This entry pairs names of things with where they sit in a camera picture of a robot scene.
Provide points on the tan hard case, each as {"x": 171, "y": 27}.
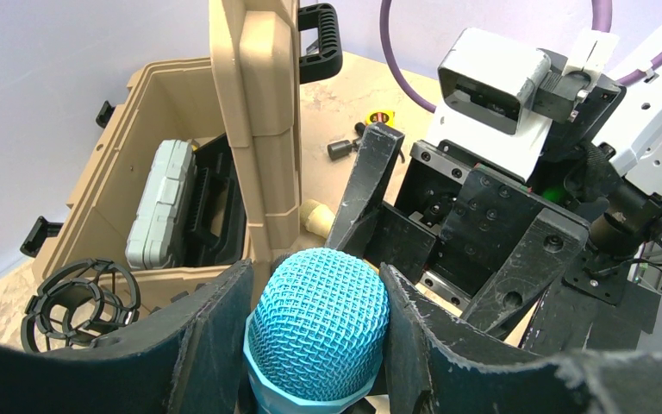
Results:
{"x": 239, "y": 108}

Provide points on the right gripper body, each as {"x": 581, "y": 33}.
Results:
{"x": 452, "y": 224}

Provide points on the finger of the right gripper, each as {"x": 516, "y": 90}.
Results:
{"x": 357, "y": 217}
{"x": 547, "y": 248}

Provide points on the blue microphone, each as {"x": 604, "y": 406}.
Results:
{"x": 314, "y": 342}

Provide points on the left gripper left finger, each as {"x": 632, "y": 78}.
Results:
{"x": 185, "y": 358}

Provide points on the orange tape measure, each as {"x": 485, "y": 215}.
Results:
{"x": 386, "y": 117}

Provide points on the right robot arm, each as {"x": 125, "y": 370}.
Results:
{"x": 538, "y": 189}

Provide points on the grey foam insert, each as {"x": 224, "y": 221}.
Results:
{"x": 156, "y": 238}

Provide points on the cream microphone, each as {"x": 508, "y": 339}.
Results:
{"x": 317, "y": 218}

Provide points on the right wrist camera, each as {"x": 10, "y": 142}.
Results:
{"x": 508, "y": 104}

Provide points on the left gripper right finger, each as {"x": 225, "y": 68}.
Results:
{"x": 435, "y": 362}

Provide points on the black tripod shock mount stand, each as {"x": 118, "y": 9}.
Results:
{"x": 78, "y": 303}

